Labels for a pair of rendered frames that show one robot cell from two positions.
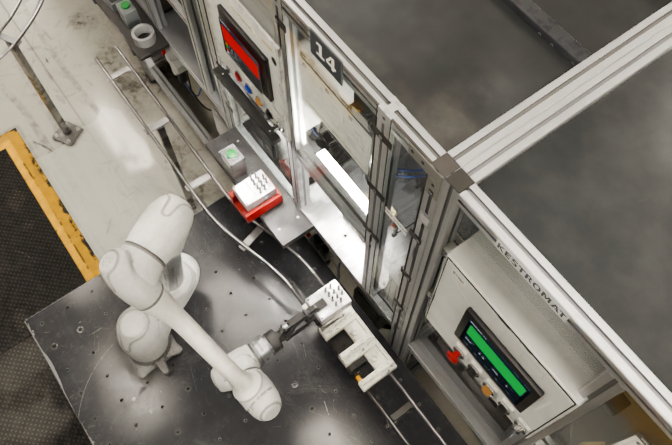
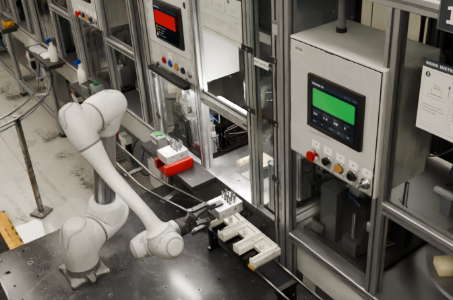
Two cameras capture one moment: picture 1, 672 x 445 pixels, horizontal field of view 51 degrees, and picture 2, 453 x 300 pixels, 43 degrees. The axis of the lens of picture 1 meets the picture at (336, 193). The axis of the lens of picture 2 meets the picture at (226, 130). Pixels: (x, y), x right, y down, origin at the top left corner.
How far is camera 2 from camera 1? 1.49 m
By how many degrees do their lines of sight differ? 34
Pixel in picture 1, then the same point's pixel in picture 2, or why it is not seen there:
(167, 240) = (107, 104)
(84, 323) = (34, 259)
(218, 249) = not seen: hidden behind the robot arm
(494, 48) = not seen: outside the picture
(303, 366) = (206, 278)
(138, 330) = (77, 226)
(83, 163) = (49, 228)
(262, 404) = (168, 236)
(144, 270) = (89, 115)
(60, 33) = (47, 162)
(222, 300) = not seen: hidden behind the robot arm
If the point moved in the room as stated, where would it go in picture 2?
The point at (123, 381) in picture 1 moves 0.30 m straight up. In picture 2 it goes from (58, 291) to (43, 238)
